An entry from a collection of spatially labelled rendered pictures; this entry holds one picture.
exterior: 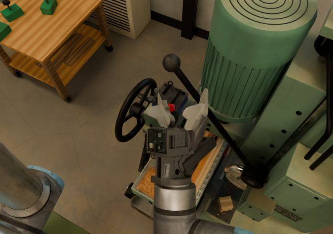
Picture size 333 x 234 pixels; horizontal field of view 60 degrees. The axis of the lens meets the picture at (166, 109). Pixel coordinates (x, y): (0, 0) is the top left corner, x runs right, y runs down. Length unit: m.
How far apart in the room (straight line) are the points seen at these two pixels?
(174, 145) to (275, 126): 0.24
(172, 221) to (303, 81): 0.36
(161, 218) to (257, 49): 0.37
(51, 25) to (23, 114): 0.71
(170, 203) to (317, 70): 0.37
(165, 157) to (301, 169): 0.26
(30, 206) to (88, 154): 1.07
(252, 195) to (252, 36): 0.45
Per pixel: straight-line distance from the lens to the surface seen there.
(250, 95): 0.63
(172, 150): 0.58
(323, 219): 0.96
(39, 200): 1.02
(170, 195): 0.60
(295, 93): 0.59
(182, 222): 0.62
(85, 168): 2.01
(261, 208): 0.81
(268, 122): 0.69
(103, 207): 1.91
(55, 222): 1.29
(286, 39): 0.52
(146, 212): 1.24
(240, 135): 0.87
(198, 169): 0.95
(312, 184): 0.62
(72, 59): 2.24
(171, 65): 0.54
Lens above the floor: 1.84
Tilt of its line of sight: 60 degrees down
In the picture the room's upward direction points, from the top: straight up
